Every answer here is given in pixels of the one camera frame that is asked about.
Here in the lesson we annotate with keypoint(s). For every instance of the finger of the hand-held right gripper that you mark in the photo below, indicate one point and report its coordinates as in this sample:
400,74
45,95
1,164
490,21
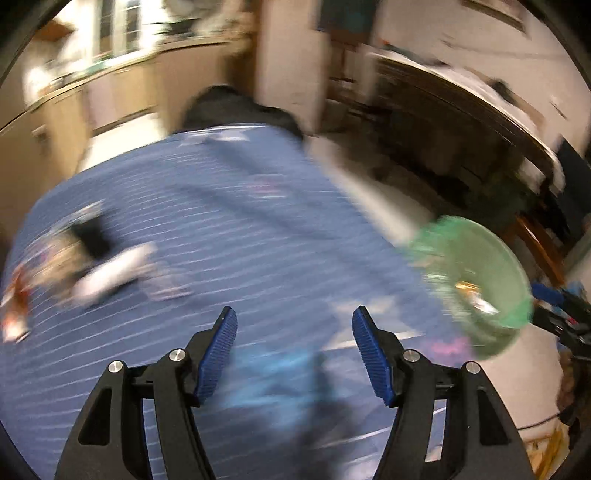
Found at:
551,321
547,293

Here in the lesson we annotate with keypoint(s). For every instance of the green lined trash bin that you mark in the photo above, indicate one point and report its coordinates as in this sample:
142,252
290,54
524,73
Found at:
489,258

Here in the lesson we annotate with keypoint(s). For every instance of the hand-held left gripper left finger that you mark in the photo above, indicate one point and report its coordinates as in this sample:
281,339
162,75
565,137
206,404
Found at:
217,350

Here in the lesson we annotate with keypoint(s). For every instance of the beige kitchen counter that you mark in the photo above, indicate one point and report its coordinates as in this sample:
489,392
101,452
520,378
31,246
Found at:
92,92

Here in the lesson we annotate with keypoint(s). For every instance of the white paper wrapper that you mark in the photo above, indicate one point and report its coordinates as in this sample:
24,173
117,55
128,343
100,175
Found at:
113,274

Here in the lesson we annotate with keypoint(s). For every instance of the blue striped tablecloth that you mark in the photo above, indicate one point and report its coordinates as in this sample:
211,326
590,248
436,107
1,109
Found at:
258,230

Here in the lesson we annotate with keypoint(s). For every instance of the brown crumpled wrapper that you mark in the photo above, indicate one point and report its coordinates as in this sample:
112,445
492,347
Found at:
53,261

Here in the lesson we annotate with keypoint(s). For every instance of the dark wooden dining table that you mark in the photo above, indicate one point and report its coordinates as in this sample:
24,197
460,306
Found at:
461,101

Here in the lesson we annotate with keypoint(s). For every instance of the black cloth cover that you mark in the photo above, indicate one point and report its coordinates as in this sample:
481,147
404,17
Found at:
231,108

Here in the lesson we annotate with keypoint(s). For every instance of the black snack packet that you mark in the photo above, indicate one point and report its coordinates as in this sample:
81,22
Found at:
92,235

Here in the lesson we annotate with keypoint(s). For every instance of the dark wall poster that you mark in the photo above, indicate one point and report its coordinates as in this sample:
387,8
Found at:
346,14

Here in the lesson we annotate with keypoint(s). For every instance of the yellow wooden frame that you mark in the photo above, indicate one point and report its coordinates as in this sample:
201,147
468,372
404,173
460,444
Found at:
551,443

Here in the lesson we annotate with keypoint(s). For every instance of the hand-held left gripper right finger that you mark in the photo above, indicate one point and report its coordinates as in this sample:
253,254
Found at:
371,355

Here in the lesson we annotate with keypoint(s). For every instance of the person's right forearm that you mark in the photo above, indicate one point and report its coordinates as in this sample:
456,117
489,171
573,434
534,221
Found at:
570,392

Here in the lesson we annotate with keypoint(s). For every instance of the red snack wrapper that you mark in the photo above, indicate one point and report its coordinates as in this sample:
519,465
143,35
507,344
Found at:
14,304

